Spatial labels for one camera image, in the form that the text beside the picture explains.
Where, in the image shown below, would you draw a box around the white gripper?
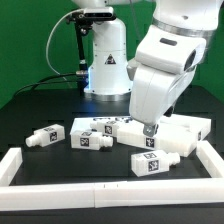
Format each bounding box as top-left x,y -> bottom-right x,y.
129,25 -> 206,137

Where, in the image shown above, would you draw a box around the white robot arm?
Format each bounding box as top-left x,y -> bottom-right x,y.
72,0 -> 224,137

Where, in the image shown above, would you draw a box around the white marker sheet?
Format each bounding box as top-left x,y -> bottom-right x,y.
70,116 -> 132,133

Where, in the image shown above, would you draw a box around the white U-shaped fence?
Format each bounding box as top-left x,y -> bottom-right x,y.
0,141 -> 224,211

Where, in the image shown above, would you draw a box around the black cables on table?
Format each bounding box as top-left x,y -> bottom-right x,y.
12,71 -> 88,98

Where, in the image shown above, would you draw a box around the black camera on stand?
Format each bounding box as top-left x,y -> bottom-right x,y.
66,7 -> 116,96

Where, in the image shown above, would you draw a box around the grey camera cable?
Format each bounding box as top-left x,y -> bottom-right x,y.
45,9 -> 84,76

